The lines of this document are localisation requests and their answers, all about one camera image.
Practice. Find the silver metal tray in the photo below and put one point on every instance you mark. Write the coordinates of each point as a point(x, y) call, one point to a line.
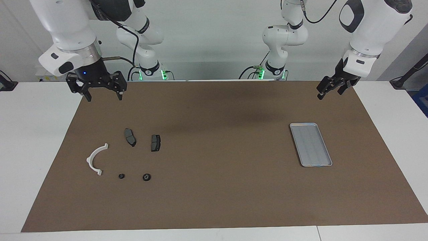
point(311, 147)

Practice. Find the brown table mat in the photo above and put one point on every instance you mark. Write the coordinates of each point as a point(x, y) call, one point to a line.
point(214, 201)

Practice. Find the black clamp stand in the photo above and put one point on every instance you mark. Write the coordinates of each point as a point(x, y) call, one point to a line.
point(399, 82)
point(6, 85)

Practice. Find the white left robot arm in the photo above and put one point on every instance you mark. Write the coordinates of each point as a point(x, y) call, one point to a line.
point(371, 30)

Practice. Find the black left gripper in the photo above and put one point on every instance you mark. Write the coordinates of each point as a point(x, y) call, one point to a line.
point(344, 80)

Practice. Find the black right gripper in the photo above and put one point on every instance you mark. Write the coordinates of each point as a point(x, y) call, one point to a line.
point(90, 72)

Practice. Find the white power strip box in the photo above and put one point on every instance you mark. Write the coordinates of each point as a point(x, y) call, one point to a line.
point(50, 79)

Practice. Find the blue storage bin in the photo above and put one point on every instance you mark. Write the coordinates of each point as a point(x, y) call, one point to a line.
point(423, 100)

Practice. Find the large black bearing gear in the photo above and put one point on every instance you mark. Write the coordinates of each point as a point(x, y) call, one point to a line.
point(146, 177)

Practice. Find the dark grey brake pad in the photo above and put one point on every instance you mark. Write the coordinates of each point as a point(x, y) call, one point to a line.
point(130, 137)
point(155, 143)

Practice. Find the white curved plastic bracket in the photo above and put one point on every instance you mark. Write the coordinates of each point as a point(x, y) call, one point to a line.
point(89, 160)

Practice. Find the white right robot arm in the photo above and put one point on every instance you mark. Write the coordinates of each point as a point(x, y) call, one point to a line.
point(67, 23)

